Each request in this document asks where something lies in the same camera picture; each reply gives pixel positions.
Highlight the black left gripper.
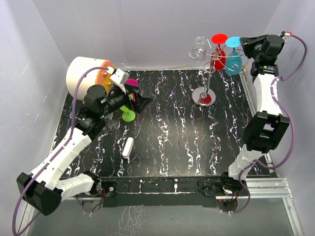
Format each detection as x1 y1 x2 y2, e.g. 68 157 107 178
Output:
99 83 153 118

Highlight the pink wine glass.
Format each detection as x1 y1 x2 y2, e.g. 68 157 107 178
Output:
125 79 139 111

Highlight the green wine glass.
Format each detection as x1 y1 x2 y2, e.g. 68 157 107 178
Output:
120 106 136 122

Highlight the blue wine glass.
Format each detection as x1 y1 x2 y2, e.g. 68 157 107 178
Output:
225 36 243 76

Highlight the red wine glass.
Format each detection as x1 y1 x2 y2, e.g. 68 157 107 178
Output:
211 33 228 70

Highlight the clear champagne flute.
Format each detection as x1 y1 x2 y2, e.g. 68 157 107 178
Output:
107 113 119 130

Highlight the clear wine glass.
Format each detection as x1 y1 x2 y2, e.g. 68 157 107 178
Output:
190 36 207 62

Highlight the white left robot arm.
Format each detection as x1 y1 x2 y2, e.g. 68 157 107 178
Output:
15 62 255 215

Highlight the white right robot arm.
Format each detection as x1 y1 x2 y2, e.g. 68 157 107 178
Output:
219 31 290 195

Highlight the chrome wine glass rack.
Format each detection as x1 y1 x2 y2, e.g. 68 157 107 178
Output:
189 37 242 107

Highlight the small white bar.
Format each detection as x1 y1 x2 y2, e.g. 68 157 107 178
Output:
122 137 134 159

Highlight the white orange cylinder drum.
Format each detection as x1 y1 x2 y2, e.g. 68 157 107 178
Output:
65 56 117 101

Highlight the black front base bar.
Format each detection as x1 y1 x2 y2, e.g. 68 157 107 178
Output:
99 176 247 208

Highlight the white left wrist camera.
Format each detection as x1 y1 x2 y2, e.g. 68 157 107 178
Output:
107 67 129 94

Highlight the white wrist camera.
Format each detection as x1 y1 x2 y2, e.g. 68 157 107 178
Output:
107 67 129 94
279 31 292 44

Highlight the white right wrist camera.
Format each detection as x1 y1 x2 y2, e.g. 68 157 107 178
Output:
279 31 292 44

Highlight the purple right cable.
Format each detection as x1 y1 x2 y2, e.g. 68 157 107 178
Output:
231 33 308 213

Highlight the purple cable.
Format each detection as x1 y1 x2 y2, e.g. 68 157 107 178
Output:
231 33 308 213
11 66 111 236

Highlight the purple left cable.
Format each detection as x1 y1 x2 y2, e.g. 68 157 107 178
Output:
11 66 111 236

